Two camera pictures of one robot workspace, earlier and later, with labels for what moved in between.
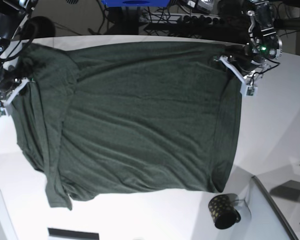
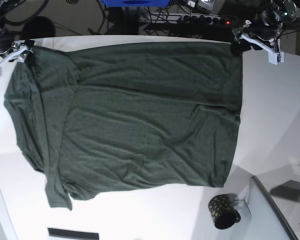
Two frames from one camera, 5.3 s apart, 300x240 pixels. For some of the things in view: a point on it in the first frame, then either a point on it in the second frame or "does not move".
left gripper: (5, 80) → (0, 44)
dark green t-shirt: (103, 117) does not move
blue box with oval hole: (136, 3) does not move
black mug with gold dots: (222, 207) does not move
